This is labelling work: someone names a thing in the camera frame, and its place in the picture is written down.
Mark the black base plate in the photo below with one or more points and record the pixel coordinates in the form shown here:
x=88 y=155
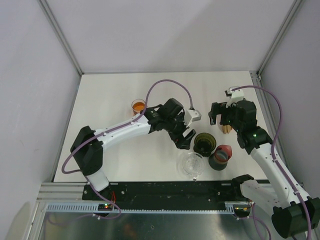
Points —
x=197 y=195

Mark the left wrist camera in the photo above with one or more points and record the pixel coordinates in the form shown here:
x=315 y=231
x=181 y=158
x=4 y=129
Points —
x=191 y=115

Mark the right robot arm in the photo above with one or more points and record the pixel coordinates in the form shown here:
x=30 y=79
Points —
x=291 y=209

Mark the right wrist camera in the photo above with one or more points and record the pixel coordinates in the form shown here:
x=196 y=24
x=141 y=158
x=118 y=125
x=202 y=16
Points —
x=235 y=95

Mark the orange glass flask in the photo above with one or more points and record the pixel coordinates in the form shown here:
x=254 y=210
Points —
x=137 y=106

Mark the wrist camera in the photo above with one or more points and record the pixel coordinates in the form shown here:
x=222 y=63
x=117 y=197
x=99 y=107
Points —
x=235 y=95
x=191 y=115

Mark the left aluminium frame post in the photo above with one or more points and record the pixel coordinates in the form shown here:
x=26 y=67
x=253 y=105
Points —
x=52 y=20

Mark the brown coffee filter stack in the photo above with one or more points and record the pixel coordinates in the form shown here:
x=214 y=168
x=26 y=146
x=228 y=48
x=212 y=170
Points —
x=226 y=125

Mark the dark green dripper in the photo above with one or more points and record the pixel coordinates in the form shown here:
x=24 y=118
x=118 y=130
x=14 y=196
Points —
x=204 y=144

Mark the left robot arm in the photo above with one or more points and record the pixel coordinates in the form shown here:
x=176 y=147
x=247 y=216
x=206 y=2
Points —
x=89 y=145

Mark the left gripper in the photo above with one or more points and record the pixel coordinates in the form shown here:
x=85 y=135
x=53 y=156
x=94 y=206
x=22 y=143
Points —
x=181 y=142

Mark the clear glass dripper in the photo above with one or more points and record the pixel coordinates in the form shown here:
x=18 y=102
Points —
x=191 y=165

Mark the grey cable duct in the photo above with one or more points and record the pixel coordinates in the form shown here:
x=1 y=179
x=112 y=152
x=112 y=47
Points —
x=99 y=207

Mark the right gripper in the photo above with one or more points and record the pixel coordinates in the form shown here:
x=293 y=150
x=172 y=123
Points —
x=216 y=110

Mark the aluminium frame post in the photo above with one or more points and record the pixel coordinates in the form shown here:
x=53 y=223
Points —
x=284 y=27
x=52 y=20

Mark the right aluminium frame post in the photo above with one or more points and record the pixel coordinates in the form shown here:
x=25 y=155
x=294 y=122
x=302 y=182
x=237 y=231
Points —
x=284 y=27

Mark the aluminium rail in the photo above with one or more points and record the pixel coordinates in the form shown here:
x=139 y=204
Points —
x=60 y=192

